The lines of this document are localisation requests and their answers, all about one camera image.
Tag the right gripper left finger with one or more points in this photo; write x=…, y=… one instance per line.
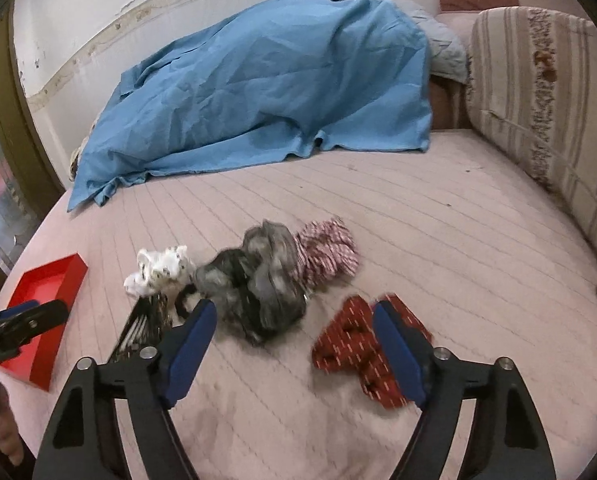
x=82, y=439

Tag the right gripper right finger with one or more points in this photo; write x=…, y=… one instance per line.
x=506, y=440

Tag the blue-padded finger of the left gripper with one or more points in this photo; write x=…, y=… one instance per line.
x=23, y=323

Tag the red shallow tray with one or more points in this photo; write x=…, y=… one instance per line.
x=52, y=289

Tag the white dotted scrunchie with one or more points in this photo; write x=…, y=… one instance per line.
x=160, y=271

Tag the red patterned scrunchie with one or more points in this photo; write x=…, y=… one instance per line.
x=348, y=344

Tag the grey organza scrunchie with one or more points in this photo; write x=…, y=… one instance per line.
x=253, y=286

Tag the pink plaid scrunchie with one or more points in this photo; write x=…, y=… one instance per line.
x=326, y=250

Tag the black hair band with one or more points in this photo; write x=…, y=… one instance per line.
x=187, y=293

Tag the person's left hand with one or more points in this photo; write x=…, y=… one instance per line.
x=10, y=441

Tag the wooden stained-glass door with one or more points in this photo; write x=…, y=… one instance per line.
x=29, y=186

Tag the striped beige cushion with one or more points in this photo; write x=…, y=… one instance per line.
x=533, y=93

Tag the grey-blue pillow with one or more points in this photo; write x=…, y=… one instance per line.
x=449, y=57

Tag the blue bed sheet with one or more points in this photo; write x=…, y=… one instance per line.
x=282, y=78

